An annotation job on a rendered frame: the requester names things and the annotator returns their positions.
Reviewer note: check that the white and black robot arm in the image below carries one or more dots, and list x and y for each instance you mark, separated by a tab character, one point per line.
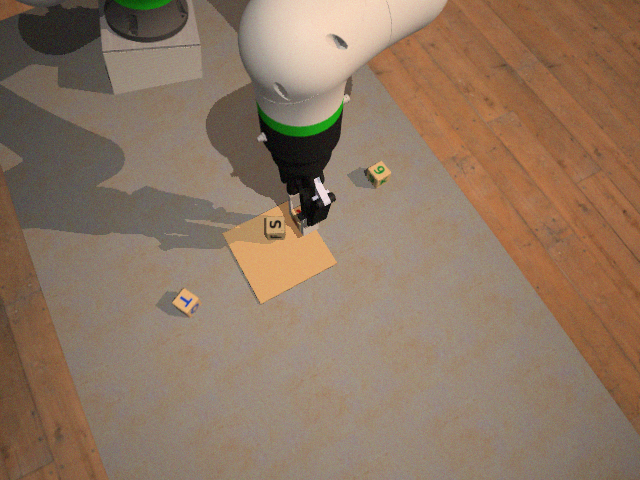
310	47

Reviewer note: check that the tan square mat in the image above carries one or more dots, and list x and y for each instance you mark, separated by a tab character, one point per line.
275	266

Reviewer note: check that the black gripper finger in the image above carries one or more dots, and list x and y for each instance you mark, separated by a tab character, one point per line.
315	204
293	194

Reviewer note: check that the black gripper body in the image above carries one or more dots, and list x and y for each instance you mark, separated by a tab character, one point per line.
307	171

